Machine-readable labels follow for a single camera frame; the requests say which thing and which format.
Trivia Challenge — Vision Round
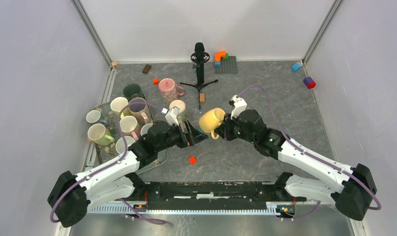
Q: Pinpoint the small grey-blue mug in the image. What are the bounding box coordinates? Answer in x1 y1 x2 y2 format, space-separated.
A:
85 110 109 126

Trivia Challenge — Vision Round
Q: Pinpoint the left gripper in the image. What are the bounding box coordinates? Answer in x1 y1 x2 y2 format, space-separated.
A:
156 118 208 152

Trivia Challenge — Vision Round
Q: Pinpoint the blue block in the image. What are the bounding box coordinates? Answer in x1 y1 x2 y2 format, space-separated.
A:
291 62 302 72

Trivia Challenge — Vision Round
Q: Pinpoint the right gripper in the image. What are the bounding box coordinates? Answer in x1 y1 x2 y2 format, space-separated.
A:
214 111 256 144

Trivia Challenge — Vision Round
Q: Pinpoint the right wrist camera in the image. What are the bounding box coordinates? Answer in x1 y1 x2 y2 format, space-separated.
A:
228 95 247 119

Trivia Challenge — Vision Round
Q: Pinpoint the grey lego baseplate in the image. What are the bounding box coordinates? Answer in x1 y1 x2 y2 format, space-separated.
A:
215 56 238 74

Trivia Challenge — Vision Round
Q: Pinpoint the purple red block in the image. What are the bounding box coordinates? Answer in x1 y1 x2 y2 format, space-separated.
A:
303 77 316 89

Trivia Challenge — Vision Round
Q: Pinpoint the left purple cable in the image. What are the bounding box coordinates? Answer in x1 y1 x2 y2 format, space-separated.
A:
49 102 167 223

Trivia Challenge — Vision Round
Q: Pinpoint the black microphone on tripod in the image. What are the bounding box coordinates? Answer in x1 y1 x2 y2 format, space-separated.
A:
180 42 219 110

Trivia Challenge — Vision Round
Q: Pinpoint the purple cable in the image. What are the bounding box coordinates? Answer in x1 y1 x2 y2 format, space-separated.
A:
237 85 382 211
49 102 167 223

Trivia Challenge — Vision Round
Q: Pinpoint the orange curved block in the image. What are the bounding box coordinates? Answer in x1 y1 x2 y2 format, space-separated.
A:
214 51 226 61

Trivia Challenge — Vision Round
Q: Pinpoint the brown block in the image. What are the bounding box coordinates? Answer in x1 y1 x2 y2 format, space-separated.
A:
142 64 152 74

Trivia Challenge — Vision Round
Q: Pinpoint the yellow-green octagonal mug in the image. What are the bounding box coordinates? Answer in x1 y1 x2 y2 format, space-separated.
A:
110 97 131 118

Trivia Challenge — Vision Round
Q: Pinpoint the red cube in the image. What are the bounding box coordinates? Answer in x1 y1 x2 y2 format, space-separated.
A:
189 156 197 165

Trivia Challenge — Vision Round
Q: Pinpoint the tall seashell cream mug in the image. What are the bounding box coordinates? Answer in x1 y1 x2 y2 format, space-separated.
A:
169 100 187 121

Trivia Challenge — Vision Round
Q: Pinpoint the pink ghost pattern mug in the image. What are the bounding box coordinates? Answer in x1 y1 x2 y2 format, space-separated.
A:
158 78 186 104

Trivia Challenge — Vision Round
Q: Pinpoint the wooden block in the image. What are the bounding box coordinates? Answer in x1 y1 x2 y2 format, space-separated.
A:
199 93 206 104

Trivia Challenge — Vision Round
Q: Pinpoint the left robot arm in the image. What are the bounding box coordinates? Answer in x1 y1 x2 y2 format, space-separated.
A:
47 120 208 227

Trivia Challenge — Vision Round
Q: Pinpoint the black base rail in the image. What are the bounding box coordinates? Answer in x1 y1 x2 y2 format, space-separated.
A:
113 181 297 211

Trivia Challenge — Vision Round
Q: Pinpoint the light green mug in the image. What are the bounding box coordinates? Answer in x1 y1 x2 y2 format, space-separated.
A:
87 123 115 146

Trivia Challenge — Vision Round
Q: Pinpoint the blue white mug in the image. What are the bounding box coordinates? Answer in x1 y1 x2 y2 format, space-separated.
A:
115 136 136 154

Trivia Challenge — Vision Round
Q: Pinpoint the dark green mug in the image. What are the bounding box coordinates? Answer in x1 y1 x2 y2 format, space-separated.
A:
122 84 145 102

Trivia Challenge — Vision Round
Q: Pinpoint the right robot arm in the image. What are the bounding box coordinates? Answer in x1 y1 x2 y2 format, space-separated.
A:
211 110 380 221

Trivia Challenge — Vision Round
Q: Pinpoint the floral green tray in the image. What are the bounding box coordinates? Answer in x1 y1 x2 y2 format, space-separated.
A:
86 101 168 174

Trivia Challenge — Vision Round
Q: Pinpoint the iridescent pink mug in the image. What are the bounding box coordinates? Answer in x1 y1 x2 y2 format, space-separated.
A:
128 97 152 125

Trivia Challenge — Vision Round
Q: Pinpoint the pink octagonal mug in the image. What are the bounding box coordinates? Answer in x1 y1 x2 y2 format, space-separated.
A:
119 116 141 140

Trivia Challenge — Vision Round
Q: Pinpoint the salmon flower mug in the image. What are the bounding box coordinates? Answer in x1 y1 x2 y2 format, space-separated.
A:
140 123 153 136

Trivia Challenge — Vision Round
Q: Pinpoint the yellow mug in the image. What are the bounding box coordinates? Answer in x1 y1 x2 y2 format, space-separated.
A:
199 108 226 140

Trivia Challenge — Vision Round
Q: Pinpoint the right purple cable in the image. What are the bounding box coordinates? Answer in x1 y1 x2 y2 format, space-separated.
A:
237 85 382 211

